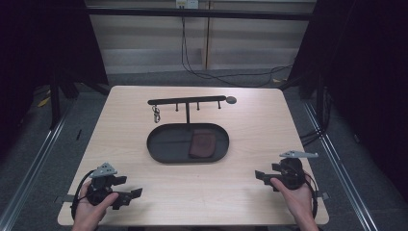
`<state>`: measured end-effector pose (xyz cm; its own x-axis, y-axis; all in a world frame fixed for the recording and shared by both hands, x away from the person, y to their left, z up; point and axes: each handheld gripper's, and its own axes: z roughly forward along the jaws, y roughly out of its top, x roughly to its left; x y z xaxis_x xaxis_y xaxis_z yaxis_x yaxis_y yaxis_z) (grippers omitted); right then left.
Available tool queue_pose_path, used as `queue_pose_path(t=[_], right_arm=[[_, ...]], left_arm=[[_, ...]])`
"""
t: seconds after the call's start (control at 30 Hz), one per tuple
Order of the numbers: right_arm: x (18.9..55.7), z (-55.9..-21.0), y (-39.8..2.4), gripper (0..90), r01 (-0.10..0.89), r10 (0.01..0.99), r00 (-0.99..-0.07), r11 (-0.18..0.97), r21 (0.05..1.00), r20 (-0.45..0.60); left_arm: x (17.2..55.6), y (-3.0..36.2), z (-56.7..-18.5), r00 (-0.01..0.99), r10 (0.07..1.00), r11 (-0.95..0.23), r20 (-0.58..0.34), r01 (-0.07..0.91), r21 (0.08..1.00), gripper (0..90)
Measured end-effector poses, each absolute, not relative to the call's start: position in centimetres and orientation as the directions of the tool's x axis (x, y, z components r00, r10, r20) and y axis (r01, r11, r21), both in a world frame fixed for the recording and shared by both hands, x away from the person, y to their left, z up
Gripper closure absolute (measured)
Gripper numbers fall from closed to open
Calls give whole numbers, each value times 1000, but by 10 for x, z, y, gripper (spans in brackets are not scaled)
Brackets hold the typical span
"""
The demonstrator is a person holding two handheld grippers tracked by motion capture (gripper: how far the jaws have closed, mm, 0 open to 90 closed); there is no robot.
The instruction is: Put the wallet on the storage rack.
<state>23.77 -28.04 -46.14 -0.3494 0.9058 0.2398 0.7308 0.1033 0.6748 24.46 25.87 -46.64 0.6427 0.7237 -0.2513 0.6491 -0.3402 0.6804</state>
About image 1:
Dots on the white wall power outlet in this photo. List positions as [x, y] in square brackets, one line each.
[187, 3]

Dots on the metal floor rail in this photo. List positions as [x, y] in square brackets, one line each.
[340, 160]
[35, 166]

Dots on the brown leather pouch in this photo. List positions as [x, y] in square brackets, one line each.
[202, 143]

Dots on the black key rack with tray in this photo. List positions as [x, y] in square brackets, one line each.
[170, 144]

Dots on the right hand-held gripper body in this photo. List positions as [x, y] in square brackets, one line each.
[293, 173]

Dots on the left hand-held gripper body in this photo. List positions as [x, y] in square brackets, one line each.
[101, 189]

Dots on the person's left hand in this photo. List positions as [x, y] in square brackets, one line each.
[88, 215]

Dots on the yellow floor tape piece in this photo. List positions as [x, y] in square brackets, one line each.
[43, 102]

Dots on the person's right hand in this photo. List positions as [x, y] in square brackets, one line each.
[296, 200]

